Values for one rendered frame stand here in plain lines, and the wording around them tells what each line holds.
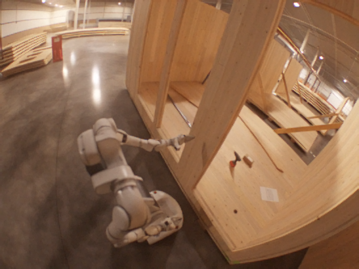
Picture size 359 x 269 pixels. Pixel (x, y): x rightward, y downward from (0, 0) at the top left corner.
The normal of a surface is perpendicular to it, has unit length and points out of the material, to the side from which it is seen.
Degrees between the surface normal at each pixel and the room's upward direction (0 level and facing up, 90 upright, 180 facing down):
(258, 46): 90
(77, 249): 0
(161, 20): 90
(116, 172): 7
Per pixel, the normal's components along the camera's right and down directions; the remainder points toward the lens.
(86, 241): 0.22, -0.73
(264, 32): -0.85, 0.18
